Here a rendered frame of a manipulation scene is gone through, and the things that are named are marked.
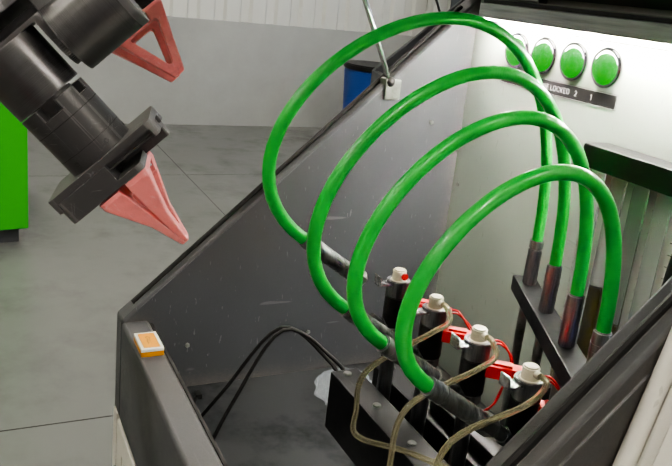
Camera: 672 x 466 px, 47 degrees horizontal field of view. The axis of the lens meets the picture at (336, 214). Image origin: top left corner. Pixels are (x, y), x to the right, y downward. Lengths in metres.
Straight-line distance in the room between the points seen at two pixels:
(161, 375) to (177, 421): 0.11
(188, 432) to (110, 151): 0.40
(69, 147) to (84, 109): 0.03
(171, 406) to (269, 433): 0.22
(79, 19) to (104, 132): 0.08
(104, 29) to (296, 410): 0.74
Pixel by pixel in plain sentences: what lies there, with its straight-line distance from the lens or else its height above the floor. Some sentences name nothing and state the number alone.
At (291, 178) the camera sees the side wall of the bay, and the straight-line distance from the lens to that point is 1.16.
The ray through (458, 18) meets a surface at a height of 1.42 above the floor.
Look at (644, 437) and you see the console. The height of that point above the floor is 1.14.
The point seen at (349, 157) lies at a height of 1.29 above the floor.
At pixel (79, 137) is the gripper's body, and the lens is 0.61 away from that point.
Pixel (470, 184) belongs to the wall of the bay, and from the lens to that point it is 1.26.
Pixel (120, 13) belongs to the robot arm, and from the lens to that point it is 0.60.
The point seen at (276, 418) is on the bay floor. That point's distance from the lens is 1.17.
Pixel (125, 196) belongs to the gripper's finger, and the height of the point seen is 1.27.
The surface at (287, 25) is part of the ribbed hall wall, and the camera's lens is 7.75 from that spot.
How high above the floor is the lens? 1.45
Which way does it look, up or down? 17 degrees down
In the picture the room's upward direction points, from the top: 6 degrees clockwise
